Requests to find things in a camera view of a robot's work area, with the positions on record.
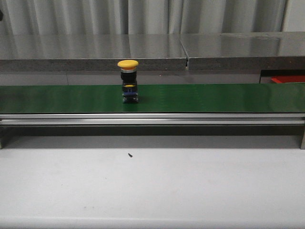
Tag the red plastic tray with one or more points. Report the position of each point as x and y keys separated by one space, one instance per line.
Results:
x=289 y=79

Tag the yellow push button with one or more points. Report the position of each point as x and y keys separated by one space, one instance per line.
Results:
x=129 y=81

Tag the grey stone counter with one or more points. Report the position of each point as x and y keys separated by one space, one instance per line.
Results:
x=163 y=59

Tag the grey conveyor support leg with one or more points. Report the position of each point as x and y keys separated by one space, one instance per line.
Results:
x=302 y=145

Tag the green conveyor belt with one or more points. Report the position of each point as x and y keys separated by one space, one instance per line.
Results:
x=156 y=98

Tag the white pleated curtain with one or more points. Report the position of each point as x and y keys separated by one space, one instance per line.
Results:
x=46 y=17

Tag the aluminium conveyor frame rail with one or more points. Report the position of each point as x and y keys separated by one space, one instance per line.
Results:
x=155 y=119

